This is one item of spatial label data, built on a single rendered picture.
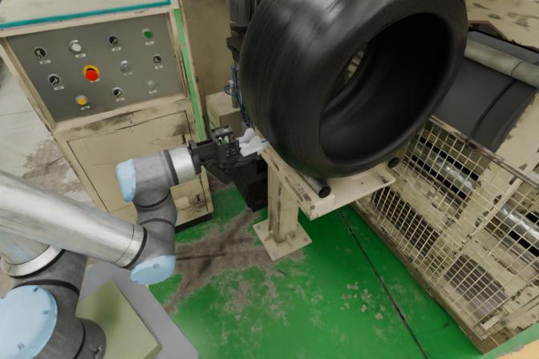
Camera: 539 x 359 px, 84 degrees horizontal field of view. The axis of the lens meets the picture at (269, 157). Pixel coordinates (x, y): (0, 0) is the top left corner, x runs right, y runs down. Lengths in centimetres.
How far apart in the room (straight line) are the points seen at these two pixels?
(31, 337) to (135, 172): 40
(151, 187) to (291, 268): 122
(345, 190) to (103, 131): 98
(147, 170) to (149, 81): 70
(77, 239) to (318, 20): 60
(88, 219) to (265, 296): 123
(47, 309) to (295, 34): 80
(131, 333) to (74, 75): 89
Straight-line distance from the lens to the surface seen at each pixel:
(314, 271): 180
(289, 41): 66
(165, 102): 138
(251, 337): 167
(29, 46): 131
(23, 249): 92
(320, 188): 92
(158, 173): 72
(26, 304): 92
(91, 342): 105
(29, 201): 63
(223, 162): 75
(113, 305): 114
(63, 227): 64
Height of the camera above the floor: 160
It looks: 43 degrees down
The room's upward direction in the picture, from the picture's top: straight up
